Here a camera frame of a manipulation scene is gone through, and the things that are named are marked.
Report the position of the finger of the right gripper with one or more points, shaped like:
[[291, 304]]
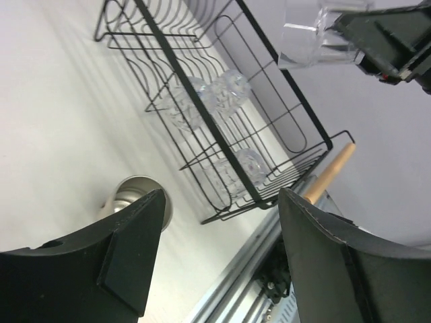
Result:
[[392, 40]]

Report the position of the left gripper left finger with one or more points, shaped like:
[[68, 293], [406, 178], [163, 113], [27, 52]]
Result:
[[100, 273]]

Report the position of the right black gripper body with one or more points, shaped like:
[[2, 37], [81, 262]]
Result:
[[423, 72]]

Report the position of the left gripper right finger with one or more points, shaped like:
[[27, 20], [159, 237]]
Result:
[[342, 273]]

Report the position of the steel cup cork base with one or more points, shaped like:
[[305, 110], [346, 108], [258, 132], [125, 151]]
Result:
[[130, 190]]

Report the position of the black wire dish rack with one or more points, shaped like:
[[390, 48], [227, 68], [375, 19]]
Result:
[[243, 129]]

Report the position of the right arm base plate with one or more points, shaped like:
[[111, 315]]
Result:
[[273, 274]]

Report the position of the aluminium mounting rail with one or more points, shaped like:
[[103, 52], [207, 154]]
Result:
[[235, 296]]

